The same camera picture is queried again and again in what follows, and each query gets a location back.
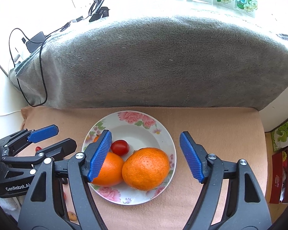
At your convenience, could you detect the brown longan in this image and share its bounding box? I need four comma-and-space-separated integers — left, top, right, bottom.
67, 211, 77, 222

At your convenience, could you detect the small mandarin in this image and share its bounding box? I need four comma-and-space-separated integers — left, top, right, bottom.
93, 135, 100, 143

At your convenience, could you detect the smooth large orange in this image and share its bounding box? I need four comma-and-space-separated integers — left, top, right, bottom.
91, 152, 124, 186

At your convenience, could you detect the round red cherry tomato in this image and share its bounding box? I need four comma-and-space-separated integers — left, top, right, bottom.
111, 140, 129, 156

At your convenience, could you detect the bumpy large orange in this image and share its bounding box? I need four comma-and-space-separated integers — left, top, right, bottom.
122, 147, 170, 191

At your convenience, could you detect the white gloved left hand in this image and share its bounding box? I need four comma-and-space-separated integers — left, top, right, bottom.
0, 197, 21, 214

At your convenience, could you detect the red box on floor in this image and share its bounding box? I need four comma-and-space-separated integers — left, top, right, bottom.
270, 147, 288, 204

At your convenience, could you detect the pink table cloth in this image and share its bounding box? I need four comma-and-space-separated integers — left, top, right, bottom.
21, 106, 268, 229

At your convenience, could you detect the green printed carton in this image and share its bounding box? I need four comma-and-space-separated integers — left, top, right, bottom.
271, 121, 288, 152

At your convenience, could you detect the floral white ceramic plate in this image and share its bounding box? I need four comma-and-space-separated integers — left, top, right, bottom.
82, 111, 177, 205

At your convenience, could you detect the black power adapter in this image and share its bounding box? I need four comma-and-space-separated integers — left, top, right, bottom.
25, 31, 46, 53

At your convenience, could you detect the grey plush cushion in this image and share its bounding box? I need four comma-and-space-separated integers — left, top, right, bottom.
9, 16, 288, 110

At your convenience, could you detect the black cable over cushion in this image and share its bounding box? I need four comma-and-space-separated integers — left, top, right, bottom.
8, 27, 49, 108

